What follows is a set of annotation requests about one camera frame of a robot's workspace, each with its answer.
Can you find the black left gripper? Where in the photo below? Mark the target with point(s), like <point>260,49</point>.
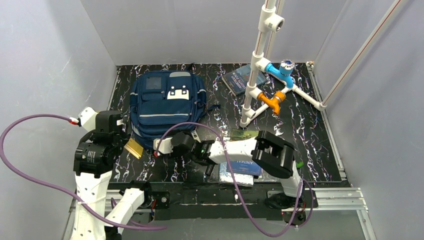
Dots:
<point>122,139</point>

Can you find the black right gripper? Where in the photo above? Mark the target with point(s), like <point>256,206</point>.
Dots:
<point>192,136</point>

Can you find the yellow notebook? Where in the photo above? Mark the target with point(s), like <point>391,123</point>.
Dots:
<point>134,148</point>

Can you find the navy blue student backpack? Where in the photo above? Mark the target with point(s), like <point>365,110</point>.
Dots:
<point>162,99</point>

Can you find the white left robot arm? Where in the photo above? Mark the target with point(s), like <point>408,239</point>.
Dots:
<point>94,161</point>

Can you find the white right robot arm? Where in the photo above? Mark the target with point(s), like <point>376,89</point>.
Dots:
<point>271,153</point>

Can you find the purple black marker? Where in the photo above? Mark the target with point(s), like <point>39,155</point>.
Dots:
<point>209,169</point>

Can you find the Animal Farm book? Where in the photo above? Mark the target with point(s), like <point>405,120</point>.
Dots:
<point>243,165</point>

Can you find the blue book underneath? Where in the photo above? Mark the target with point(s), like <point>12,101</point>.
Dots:
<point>225,177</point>

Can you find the dark blue 1984 book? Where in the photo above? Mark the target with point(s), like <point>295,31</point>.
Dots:
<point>237,80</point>

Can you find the orange plastic tap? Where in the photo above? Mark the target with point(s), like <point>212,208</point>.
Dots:
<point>274,102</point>

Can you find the green white plastic tap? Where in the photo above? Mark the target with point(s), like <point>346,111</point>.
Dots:
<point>299,165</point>

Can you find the blue plastic tap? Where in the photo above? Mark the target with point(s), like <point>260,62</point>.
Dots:
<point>283,72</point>

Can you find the thin white rear pole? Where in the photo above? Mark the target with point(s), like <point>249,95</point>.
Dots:
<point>279,9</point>

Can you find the white pole with red stripe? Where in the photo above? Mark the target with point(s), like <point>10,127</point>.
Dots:
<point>394,10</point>

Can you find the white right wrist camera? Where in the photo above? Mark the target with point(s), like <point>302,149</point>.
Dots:
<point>165,147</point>

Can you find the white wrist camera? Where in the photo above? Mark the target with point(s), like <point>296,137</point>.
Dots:
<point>87,119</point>
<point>165,147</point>

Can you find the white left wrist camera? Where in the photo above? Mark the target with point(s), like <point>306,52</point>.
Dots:
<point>87,119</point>

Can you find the white PVC pipe frame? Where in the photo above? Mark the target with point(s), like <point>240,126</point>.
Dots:
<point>269,22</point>

